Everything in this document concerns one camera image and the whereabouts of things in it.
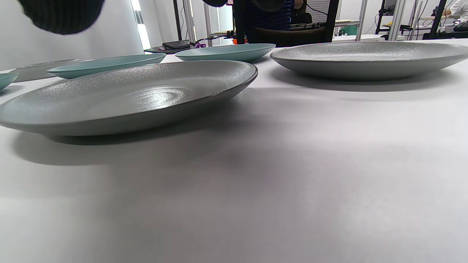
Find white office desk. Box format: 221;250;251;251
331;34;395;42

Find dark brown desk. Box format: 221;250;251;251
144;39;200;54

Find smooth grey plate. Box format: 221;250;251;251
11;58;79;83

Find person's right hand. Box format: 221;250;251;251
16;0;286;35

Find black office chair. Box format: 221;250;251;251
233;0;340;47

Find dark grey rippled plate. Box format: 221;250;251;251
0;60;258;137

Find light teal rippled plate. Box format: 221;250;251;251
174;43;276;63

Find black keyboard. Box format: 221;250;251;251
162;39;191;50

